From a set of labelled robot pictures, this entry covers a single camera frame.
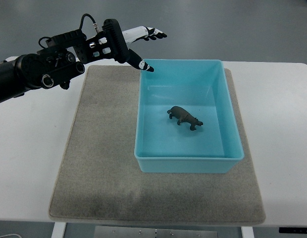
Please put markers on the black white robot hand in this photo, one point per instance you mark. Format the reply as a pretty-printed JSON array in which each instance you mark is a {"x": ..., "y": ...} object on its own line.
[{"x": 113, "y": 43}]

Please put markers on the brown toy hippo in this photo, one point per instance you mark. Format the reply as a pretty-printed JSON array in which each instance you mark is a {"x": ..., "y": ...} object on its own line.
[{"x": 184, "y": 116}]

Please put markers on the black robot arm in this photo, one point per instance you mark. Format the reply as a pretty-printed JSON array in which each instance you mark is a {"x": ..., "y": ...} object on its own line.
[{"x": 49, "y": 67}]

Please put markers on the blue plastic box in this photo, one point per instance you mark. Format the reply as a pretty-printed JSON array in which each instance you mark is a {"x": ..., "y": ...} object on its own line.
[{"x": 200, "y": 86}]

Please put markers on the grey felt mat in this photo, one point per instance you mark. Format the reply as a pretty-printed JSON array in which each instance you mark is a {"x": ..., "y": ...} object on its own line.
[{"x": 100, "y": 181}]

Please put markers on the metal table crossbar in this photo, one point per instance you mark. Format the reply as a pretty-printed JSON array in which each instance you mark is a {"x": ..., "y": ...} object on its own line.
[{"x": 129, "y": 232}]

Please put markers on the black table control panel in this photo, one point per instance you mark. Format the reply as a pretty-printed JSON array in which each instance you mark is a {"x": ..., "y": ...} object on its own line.
[{"x": 293, "y": 230}]

